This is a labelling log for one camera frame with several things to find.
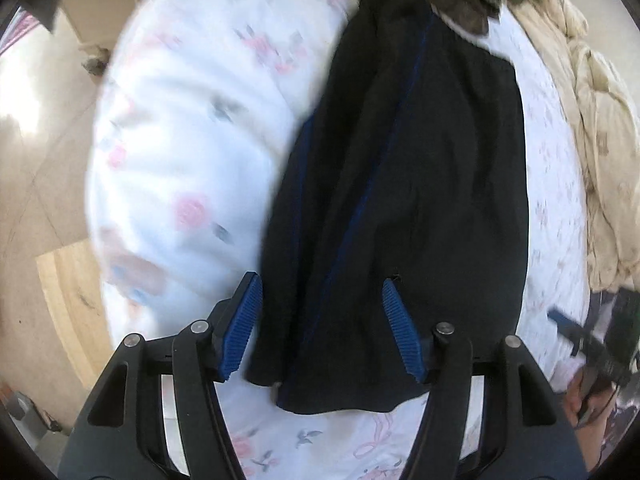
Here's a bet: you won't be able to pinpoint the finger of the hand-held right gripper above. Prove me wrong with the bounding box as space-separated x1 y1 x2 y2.
547 308 587 359

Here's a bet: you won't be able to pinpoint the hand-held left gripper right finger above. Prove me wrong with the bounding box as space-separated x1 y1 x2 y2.
382 278 588 480

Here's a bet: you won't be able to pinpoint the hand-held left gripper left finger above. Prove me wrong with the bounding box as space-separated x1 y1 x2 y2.
58 271 264 480

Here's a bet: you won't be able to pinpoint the black pants with blue stripes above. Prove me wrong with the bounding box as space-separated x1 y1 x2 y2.
243 0 530 416

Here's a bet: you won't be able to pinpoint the person's right hand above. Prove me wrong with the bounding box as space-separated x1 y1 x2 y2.
565 367 618 471

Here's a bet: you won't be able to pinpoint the wooden board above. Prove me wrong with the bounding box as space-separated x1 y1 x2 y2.
36 240 113 391

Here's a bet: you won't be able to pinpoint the white floral bed sheet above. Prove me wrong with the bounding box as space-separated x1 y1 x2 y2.
85 0 591 480

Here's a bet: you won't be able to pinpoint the cream quilted blanket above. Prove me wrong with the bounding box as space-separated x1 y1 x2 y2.
515 0 640 292

